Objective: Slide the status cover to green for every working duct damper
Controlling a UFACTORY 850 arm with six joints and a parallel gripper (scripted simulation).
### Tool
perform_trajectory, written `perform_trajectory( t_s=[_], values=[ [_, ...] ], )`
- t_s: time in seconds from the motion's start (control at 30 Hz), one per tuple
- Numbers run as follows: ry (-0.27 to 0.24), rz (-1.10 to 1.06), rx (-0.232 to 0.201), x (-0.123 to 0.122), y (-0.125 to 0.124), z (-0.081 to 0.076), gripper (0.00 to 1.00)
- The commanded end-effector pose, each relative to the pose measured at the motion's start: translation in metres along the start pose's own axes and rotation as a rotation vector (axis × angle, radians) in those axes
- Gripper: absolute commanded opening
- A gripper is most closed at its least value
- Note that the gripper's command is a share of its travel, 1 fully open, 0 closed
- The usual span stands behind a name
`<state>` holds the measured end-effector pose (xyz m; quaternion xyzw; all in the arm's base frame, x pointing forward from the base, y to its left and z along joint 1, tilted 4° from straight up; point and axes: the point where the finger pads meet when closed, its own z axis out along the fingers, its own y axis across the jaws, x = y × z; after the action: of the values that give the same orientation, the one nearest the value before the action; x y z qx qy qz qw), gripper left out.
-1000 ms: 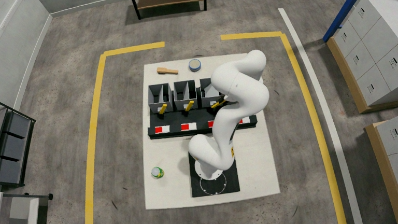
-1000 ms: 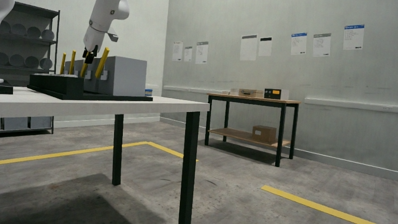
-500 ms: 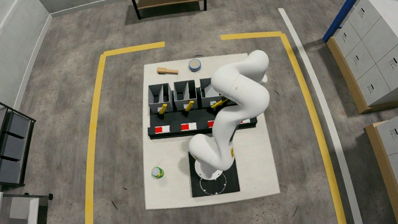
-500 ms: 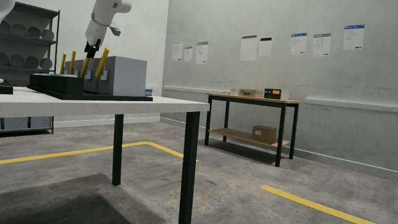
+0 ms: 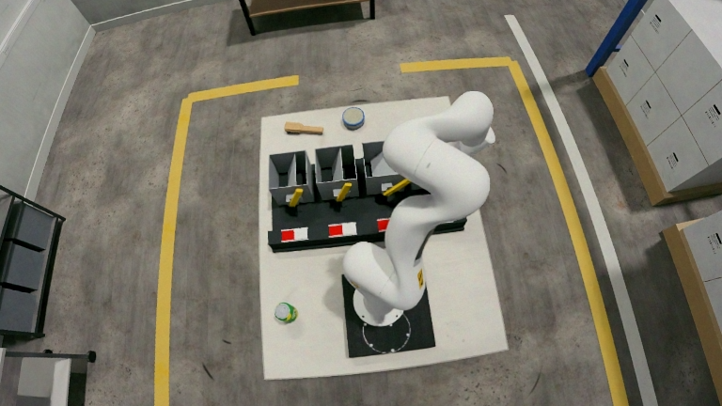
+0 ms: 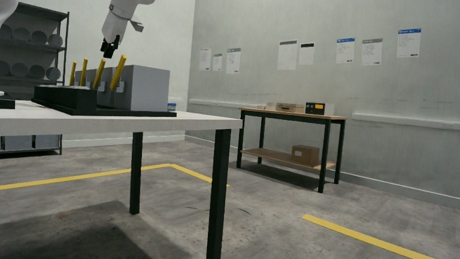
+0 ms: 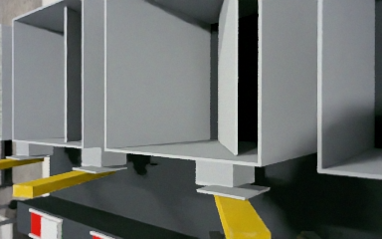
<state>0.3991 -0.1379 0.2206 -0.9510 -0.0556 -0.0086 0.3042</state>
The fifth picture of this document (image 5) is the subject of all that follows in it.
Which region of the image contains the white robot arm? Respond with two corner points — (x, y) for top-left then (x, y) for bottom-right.
(342, 91), (495, 326)

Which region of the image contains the small round tin with blue rim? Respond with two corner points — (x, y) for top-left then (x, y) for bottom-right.
(342, 107), (365, 130)

